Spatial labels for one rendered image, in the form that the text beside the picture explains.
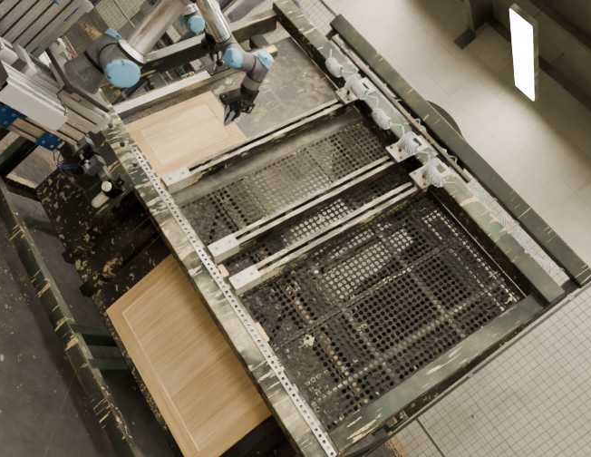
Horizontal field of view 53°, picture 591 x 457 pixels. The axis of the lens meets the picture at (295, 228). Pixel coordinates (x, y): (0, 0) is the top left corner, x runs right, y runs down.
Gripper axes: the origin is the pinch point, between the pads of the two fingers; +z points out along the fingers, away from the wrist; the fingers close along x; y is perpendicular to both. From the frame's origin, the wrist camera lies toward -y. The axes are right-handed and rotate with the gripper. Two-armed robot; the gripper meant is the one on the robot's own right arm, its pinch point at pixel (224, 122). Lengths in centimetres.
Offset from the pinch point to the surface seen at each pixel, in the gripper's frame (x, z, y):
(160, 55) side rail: 81, 20, 19
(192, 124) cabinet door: 33.8, 27.7, 16.2
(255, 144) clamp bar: 3.7, 13.9, 29.6
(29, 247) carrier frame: 27, 104, -47
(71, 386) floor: -41, 124, -46
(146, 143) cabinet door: 33, 41, -5
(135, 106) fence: 56, 36, -3
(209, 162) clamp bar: 4.9, 27.2, 9.6
